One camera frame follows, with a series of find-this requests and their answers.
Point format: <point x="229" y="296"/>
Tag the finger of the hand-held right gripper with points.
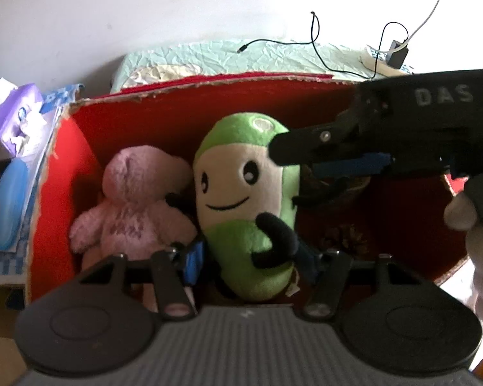
<point x="302" y="144"/>
<point x="354" y="165"/>

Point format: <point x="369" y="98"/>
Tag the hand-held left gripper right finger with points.
<point x="308" y="265"/>

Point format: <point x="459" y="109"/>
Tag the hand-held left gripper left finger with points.
<point x="191" y="267"/>

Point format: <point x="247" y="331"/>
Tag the brown plush toy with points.
<point x="346" y="233"/>

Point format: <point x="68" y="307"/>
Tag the green bean plush toy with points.
<point x="233" y="177"/>

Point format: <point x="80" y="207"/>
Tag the pale pink plush bear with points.
<point x="137" y="201"/>

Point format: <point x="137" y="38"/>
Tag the red cardboard box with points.
<point x="145" y="124"/>

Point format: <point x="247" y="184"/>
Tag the black charger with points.
<point x="397" y="54"/>

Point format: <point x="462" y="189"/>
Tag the white power strip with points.
<point x="376" y="66"/>

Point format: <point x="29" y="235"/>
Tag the light green bed sheet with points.
<point x="265" y="60"/>

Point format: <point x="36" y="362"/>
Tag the blue oval case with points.
<point x="10" y="205"/>

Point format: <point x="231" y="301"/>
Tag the purple tissue pack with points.
<point x="16" y="116"/>

